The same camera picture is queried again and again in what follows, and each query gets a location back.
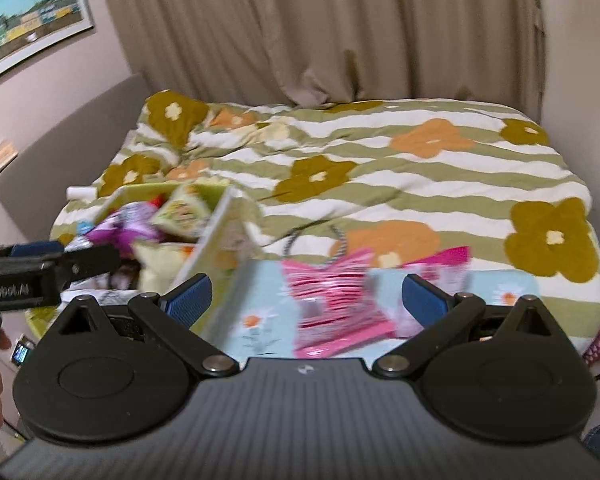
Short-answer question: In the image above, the green striped floral blanket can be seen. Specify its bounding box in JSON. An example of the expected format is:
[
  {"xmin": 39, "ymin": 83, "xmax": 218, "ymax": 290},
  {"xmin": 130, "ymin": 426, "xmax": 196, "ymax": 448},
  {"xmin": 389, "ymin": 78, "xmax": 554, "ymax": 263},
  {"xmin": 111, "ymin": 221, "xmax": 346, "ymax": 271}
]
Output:
[{"xmin": 50, "ymin": 89, "xmax": 600, "ymax": 356}]

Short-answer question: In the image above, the green cardboard box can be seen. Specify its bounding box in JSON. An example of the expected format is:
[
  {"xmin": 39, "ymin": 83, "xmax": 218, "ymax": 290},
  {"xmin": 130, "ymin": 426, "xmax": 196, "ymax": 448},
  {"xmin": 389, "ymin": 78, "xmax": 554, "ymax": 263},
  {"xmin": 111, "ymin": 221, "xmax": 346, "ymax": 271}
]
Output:
[{"xmin": 25, "ymin": 182, "xmax": 261, "ymax": 341}]

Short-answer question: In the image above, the pale yellow snack bag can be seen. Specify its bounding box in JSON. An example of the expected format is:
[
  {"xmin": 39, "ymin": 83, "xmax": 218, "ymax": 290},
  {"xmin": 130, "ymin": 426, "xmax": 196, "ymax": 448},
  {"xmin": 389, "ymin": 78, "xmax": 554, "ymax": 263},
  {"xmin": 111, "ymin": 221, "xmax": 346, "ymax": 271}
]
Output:
[{"xmin": 132, "ymin": 240, "xmax": 198, "ymax": 293}]

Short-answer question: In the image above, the small beige wall label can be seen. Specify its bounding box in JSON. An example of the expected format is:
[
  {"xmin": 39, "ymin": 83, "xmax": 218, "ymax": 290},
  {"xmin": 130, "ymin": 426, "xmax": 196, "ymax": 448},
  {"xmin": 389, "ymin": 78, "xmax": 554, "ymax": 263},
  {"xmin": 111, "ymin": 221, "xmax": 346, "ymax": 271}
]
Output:
[{"xmin": 0, "ymin": 141, "xmax": 20, "ymax": 176}]

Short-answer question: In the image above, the black and white striped cord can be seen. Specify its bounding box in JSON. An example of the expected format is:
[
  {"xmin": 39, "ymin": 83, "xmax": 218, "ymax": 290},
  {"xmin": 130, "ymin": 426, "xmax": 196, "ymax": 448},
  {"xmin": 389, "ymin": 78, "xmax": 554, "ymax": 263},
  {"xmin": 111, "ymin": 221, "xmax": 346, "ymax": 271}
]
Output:
[{"xmin": 282, "ymin": 222, "xmax": 353, "ymax": 266}]

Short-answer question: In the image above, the light blue daisy pillow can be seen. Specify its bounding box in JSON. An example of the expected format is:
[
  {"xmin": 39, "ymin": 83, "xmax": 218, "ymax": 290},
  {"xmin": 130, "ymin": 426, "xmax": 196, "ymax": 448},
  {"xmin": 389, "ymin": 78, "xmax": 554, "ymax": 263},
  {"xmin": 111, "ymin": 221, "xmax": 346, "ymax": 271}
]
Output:
[{"xmin": 210, "ymin": 260, "xmax": 541, "ymax": 361}]

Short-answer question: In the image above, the green snack bag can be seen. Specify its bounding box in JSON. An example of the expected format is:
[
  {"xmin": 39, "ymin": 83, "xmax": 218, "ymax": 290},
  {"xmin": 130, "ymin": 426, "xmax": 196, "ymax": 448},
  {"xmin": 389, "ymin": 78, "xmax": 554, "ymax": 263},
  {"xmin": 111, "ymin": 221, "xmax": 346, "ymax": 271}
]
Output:
[{"xmin": 150, "ymin": 184, "xmax": 216, "ymax": 236}]

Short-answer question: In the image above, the grey headboard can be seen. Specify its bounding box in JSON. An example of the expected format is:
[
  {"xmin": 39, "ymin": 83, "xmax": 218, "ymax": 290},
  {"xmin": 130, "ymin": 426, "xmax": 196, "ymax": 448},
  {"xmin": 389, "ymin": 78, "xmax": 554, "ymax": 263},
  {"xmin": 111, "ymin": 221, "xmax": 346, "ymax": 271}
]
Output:
[{"xmin": 0, "ymin": 72, "xmax": 153, "ymax": 246}]

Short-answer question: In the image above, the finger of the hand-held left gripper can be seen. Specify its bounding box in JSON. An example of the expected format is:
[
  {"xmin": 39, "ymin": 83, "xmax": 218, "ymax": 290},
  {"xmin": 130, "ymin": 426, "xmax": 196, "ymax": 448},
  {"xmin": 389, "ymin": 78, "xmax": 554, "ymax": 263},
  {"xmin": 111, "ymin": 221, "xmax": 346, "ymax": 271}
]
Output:
[
  {"xmin": 0, "ymin": 241, "xmax": 65, "ymax": 263},
  {"xmin": 42, "ymin": 244, "xmax": 122, "ymax": 286}
]

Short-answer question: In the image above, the framed wall picture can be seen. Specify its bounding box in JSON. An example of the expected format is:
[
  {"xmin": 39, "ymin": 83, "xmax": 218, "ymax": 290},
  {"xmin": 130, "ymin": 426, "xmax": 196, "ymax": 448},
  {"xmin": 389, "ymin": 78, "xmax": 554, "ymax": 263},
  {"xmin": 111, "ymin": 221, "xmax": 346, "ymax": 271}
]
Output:
[{"xmin": 0, "ymin": 0, "xmax": 96, "ymax": 90}]

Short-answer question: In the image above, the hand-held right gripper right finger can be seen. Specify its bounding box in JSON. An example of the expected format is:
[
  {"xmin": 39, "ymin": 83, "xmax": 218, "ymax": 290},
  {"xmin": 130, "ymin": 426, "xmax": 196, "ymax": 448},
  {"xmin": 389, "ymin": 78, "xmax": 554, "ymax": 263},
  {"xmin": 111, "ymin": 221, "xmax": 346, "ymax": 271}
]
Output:
[{"xmin": 371, "ymin": 274, "xmax": 563, "ymax": 378}]

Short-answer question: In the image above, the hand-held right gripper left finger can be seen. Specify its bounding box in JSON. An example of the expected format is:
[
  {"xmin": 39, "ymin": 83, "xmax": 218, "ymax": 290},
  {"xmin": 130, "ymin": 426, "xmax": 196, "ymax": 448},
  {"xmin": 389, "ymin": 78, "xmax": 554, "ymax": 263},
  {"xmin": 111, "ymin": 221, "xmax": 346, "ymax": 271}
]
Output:
[{"xmin": 45, "ymin": 274, "xmax": 241, "ymax": 377}]

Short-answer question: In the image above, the purple snack bag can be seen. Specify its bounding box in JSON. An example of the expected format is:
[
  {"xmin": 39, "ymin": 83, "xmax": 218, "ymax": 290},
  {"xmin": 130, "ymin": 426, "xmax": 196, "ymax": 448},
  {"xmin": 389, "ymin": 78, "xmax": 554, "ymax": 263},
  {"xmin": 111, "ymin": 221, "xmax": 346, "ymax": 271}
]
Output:
[{"xmin": 86, "ymin": 205, "xmax": 156, "ymax": 251}]

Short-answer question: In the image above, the pink striped snack bag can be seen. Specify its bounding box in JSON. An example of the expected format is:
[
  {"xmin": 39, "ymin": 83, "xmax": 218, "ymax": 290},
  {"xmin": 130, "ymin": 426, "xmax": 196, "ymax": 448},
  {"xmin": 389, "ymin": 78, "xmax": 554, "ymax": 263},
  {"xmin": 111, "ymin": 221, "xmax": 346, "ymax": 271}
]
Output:
[{"xmin": 280, "ymin": 249, "xmax": 398, "ymax": 358}]

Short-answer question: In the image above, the small pink snack bag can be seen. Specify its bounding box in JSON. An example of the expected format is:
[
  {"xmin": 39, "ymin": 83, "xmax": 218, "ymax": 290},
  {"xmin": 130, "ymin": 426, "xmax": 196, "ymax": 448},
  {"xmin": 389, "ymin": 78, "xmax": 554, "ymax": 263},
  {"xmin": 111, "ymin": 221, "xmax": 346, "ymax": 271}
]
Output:
[{"xmin": 380, "ymin": 246, "xmax": 473, "ymax": 338}]

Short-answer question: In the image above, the small device with screen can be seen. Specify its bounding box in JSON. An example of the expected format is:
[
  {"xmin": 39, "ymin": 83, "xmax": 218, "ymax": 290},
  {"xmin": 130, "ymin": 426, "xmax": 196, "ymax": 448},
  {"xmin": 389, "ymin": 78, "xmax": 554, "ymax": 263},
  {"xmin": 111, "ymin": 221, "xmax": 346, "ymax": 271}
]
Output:
[{"xmin": 10, "ymin": 335, "xmax": 36, "ymax": 366}]

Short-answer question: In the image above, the beige curtain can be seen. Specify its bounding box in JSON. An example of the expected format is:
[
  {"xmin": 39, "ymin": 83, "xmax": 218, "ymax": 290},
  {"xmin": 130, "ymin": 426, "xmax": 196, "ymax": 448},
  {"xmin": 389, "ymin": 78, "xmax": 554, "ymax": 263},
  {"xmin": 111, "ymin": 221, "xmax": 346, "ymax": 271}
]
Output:
[{"xmin": 95, "ymin": 0, "xmax": 548, "ymax": 121}]

